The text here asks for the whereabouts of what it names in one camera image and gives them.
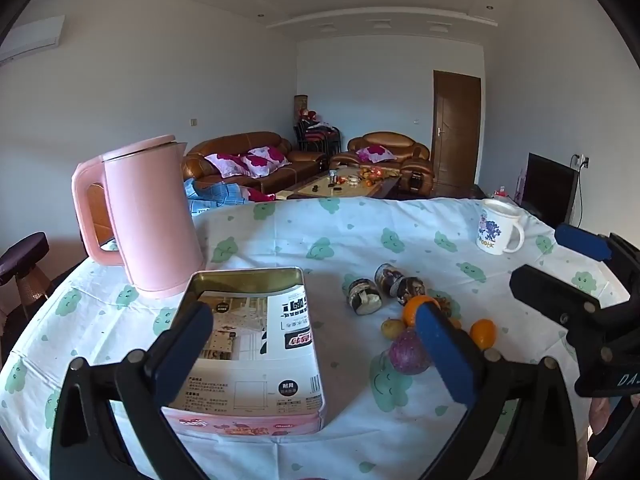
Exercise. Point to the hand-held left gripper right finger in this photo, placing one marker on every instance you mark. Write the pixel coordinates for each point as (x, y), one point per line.
(445, 355)

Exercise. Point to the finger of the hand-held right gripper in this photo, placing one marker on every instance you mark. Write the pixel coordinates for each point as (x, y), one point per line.
(580, 241)
(550, 292)

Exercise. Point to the small yellow fruit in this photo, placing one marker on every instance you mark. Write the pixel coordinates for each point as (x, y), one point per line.
(393, 328)

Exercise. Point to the black television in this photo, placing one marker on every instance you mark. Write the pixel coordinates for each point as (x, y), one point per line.
(547, 187)

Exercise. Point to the pink metal tin box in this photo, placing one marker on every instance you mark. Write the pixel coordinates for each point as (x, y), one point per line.
(250, 422)

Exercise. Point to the brown leather chair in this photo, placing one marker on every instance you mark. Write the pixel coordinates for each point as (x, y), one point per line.
(97, 215)

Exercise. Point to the white air conditioner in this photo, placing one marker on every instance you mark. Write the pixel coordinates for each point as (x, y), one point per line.
(35, 37)

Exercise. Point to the wooden coffee table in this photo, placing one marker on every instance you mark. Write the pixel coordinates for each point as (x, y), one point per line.
(320, 186)

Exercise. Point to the small red bottle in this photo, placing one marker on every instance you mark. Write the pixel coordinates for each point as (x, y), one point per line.
(498, 192)

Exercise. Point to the tall brown floor vase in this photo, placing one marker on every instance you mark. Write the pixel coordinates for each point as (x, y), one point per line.
(300, 105)

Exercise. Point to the pink floral pillow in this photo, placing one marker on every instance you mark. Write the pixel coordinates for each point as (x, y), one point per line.
(225, 162)
(262, 159)
(375, 152)

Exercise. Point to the purple passion fruit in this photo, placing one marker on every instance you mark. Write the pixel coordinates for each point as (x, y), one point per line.
(405, 355)

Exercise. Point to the brown leather armchair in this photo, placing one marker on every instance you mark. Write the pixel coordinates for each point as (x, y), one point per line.
(390, 140)

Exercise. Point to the stack of dark chairs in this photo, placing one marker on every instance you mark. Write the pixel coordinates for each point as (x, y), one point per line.
(312, 135)

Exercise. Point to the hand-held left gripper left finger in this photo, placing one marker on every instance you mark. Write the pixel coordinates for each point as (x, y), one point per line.
(192, 332)

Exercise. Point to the dark purple padded stool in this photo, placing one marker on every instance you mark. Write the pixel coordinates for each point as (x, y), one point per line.
(22, 257)

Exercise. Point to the pink electric kettle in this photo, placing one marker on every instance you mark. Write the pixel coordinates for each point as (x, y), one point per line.
(150, 210)

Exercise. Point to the dark jar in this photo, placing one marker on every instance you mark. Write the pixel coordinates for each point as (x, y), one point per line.
(362, 297)
(387, 279)

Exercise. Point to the brown leather sofa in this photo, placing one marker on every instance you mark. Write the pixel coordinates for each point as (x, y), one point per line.
(235, 142)

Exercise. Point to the printed paper leaflet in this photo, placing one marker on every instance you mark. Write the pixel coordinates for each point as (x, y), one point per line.
(280, 360)

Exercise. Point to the white printed mug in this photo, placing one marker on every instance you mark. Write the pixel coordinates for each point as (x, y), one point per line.
(492, 232)

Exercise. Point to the brown wooden door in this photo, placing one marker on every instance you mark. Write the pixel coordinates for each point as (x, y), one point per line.
(455, 125)

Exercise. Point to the cloud print tablecloth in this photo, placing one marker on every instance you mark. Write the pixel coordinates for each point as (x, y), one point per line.
(320, 240)

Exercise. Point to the blue plaid cloth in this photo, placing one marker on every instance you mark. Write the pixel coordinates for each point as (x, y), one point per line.
(220, 195)

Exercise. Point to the wall socket with plug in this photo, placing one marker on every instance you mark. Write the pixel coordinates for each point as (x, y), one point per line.
(582, 161)

